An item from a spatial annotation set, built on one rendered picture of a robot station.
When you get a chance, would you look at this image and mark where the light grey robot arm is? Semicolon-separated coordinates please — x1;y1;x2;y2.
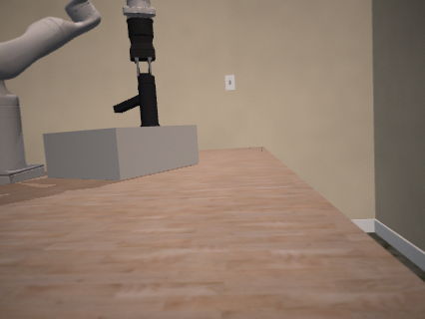
0;0;101;170

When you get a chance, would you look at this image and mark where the black mixer tap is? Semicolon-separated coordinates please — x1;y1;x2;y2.
113;73;160;127

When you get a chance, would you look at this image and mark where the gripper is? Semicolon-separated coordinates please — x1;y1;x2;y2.
123;0;156;76

